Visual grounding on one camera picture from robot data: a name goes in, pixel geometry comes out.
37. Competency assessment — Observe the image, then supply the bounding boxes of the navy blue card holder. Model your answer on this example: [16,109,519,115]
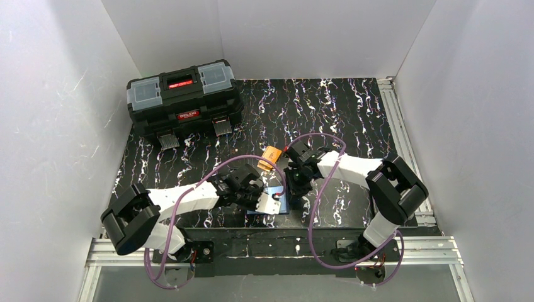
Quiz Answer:
[246,186,289,215]

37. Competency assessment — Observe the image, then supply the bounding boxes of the orange credit card stack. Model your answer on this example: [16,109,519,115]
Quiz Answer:
[257,145,282,171]

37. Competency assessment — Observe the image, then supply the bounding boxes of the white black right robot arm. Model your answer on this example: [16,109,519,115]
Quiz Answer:
[285,141,429,252]

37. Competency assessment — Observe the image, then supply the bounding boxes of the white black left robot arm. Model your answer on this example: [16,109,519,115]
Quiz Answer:
[101,164,280,257]

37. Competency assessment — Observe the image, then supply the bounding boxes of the black red toolbox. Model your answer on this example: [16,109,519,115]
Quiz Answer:
[127,59,244,141]

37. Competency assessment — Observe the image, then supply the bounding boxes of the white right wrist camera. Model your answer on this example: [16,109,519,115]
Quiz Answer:
[284,142,307,162]

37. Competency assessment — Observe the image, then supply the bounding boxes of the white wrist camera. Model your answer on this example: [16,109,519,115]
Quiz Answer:
[255,193,281,215]
[284,142,307,162]

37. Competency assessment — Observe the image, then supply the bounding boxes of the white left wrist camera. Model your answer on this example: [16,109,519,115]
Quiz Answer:
[255,193,281,215]

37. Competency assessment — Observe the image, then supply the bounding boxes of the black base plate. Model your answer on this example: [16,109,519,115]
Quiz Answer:
[152,228,401,279]

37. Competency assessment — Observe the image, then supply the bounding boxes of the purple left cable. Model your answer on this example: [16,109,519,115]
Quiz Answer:
[144,155,288,291]

